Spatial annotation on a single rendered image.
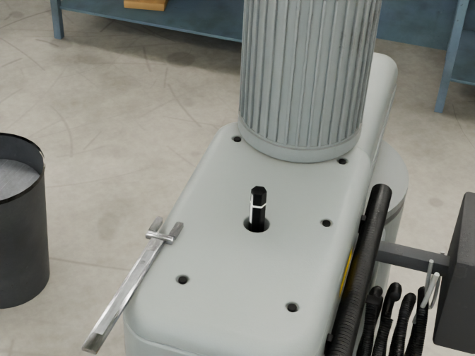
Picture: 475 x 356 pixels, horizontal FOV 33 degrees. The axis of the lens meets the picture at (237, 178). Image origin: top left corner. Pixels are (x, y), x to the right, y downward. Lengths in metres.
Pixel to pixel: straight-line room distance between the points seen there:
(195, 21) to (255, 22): 4.06
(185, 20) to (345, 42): 4.11
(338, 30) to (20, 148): 2.56
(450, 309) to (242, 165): 0.46
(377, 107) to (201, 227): 0.65
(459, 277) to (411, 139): 3.33
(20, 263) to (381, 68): 2.09
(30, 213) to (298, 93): 2.27
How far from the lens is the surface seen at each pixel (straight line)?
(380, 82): 1.73
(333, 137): 1.23
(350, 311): 1.14
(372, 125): 1.60
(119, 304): 1.01
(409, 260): 1.50
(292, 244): 1.10
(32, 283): 3.60
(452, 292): 1.42
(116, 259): 3.79
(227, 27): 5.15
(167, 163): 4.34
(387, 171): 1.80
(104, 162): 4.37
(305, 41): 1.13
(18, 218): 3.30
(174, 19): 5.24
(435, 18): 5.56
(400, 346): 1.53
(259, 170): 1.22
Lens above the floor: 2.64
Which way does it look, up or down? 38 degrees down
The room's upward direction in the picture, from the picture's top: 3 degrees clockwise
